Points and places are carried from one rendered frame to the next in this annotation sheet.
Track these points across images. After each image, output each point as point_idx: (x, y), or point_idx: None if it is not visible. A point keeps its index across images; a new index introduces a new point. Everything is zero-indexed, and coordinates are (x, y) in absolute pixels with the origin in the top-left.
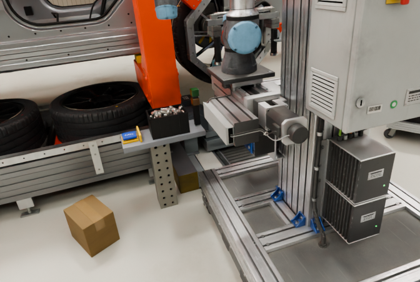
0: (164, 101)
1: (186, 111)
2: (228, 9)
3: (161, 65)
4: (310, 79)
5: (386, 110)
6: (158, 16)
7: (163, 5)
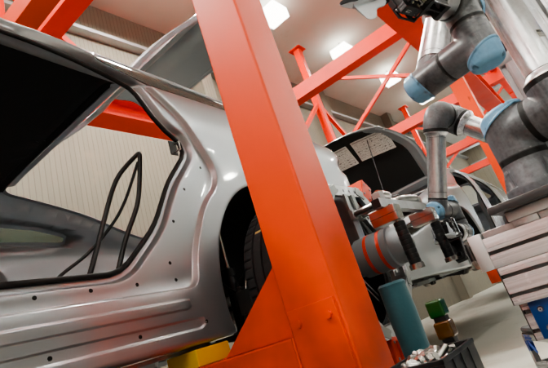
0: (376, 364)
1: (466, 339)
2: (364, 206)
3: (347, 278)
4: None
5: None
6: (490, 51)
7: (496, 34)
